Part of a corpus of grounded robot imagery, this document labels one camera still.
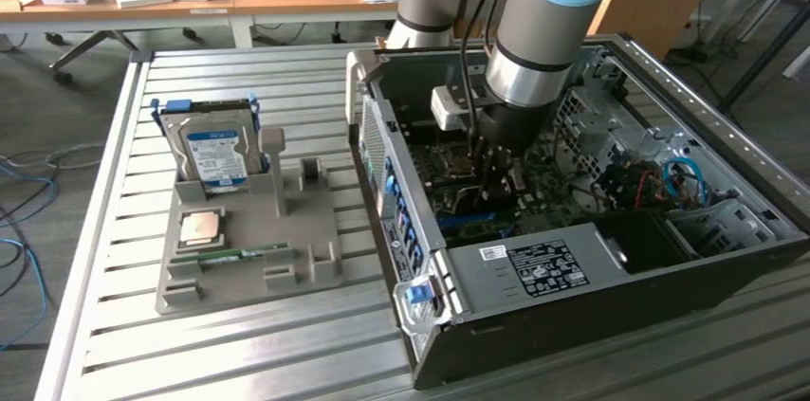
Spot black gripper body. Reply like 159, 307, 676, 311
473, 103, 553, 158

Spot blue floor cable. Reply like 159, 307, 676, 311
0, 154, 60, 353

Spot grey floor cable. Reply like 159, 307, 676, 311
0, 142, 107, 173

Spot graphics card with black fan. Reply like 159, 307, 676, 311
435, 177, 518, 213

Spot black open PC case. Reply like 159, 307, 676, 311
345, 32, 810, 392

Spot grey metal disk bay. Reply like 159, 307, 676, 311
664, 196, 781, 260

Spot grey chipset heatsink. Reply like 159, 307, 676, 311
518, 213, 560, 235

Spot blue SATA wire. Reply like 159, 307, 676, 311
664, 156, 712, 209

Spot blue case latch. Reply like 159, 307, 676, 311
403, 279, 446, 308

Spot grey power supply unit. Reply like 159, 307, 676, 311
445, 223, 636, 316

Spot green RAM stick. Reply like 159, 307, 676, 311
170, 243, 290, 265

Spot CPU with copper lid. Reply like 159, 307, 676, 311
178, 210, 229, 250

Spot red wire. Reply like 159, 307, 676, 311
637, 168, 668, 209

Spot perforated metal drive cage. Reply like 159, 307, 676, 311
548, 47, 641, 184

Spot blue expansion slot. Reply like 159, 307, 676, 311
435, 210, 515, 237

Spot metal CPU socket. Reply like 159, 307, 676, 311
431, 142, 478, 175

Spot grey printed parts rack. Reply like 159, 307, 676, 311
155, 128, 347, 317

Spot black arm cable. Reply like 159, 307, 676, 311
459, 0, 486, 155

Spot hard disk in blue caddy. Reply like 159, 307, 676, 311
150, 93, 275, 194

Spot green motherboard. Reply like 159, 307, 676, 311
405, 117, 613, 249

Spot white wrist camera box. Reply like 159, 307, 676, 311
430, 84, 487, 132

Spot black wire bundle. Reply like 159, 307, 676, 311
601, 156, 641, 210

